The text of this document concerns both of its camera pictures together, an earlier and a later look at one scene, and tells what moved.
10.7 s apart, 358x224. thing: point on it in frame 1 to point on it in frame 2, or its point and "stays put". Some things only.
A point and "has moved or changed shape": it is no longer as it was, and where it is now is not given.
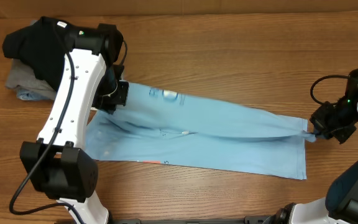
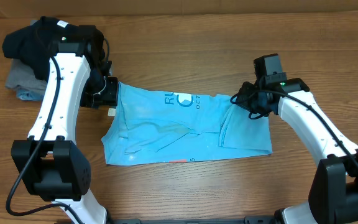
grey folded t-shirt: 21,75 stays put
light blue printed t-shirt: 151,124 has moved or changed shape
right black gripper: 319,123 to 243,97
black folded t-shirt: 44,45 stays put
